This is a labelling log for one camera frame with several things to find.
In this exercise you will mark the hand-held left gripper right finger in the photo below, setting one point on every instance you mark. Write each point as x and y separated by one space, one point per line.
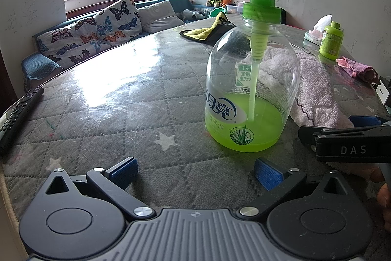
268 174

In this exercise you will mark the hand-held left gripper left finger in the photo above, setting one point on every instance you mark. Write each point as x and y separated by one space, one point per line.
123 172

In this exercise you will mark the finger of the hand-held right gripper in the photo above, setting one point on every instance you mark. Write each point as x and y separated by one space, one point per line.
363 121
345 143

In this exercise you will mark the clear green pump soap bottle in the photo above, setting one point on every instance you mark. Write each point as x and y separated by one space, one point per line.
244 126

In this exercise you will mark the pink terry towel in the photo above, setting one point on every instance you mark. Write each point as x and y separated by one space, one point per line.
314 89

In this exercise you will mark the person's right hand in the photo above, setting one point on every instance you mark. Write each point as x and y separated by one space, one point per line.
385 209

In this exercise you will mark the white card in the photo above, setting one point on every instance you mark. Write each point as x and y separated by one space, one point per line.
383 92

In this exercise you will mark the pink rag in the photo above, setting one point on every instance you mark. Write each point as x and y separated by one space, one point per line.
354 65

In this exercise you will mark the small green plastic bottle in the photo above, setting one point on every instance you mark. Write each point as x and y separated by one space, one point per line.
331 40

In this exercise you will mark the white tissue pack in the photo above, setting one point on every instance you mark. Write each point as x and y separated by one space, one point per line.
313 34

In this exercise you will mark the black remote control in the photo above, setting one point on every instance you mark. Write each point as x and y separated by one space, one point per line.
18 111

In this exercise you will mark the blue sofa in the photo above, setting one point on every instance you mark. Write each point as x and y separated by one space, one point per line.
39 68

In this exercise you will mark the butterfly print cushion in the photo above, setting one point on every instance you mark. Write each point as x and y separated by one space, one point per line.
91 28

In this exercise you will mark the yellow and grey cloth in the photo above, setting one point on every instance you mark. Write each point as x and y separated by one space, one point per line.
198 32

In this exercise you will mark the grey cushion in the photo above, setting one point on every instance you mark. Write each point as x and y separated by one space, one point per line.
158 15

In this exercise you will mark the clear storage box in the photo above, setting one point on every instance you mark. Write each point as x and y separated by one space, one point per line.
236 7

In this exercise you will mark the black and white plush toy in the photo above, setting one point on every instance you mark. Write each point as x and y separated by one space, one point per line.
192 15

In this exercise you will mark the orange plush toy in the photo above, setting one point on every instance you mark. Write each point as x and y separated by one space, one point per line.
228 2

